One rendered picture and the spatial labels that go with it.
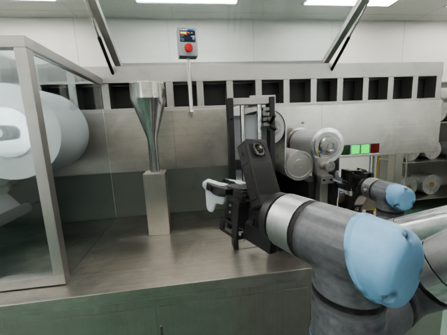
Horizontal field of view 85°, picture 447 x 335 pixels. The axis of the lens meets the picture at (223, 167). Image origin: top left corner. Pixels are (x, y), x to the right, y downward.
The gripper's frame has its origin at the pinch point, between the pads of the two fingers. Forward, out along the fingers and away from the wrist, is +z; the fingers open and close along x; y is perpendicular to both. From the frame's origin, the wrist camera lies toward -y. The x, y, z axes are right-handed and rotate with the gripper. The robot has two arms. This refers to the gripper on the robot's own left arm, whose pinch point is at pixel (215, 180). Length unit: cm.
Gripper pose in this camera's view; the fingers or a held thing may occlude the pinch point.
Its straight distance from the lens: 51.3
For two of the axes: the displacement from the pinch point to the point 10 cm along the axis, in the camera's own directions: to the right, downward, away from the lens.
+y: -0.7, 9.9, 1.0
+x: 8.6, 0.1, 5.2
